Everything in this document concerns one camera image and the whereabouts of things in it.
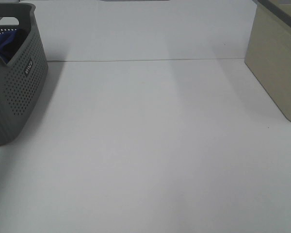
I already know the blue microfibre towel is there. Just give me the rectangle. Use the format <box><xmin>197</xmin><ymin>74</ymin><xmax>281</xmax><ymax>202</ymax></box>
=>
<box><xmin>0</xmin><ymin>29</ymin><xmax>27</xmax><ymax>64</ymax></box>

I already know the grey perforated plastic basket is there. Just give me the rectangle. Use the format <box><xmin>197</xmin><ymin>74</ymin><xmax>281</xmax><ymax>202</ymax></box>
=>
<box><xmin>0</xmin><ymin>3</ymin><xmax>48</xmax><ymax>146</ymax></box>

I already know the beige plastic bin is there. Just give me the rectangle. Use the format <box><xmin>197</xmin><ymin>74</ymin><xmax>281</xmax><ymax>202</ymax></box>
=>
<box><xmin>244</xmin><ymin>0</ymin><xmax>291</xmax><ymax>122</ymax></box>

